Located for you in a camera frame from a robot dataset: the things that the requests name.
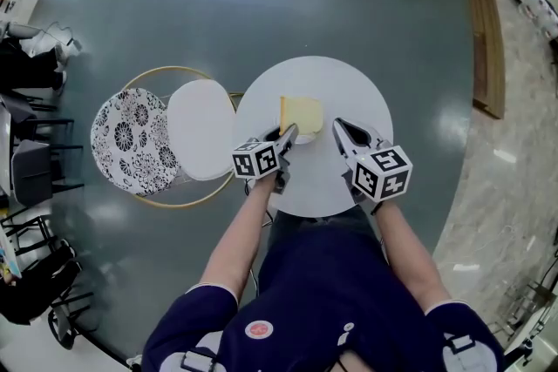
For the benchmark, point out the person's left forearm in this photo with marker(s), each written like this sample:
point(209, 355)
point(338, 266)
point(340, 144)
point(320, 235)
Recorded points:
point(237, 239)

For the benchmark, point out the person's right forearm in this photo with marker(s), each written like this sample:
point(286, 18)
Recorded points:
point(407, 257)

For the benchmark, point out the brown wooden curved kerb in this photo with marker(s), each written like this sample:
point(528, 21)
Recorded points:
point(486, 39)

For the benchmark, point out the black office chair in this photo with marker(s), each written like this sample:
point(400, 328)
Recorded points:
point(32, 172)
point(65, 322)

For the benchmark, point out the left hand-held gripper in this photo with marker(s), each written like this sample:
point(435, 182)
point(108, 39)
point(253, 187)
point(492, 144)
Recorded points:
point(255, 161)

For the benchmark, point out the metal stand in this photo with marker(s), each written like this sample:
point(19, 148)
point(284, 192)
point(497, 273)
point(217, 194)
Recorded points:
point(529, 309)

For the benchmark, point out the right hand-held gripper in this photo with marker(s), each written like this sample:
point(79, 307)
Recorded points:
point(381, 174)

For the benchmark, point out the person's navy shirt torso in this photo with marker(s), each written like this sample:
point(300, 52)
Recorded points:
point(327, 296)

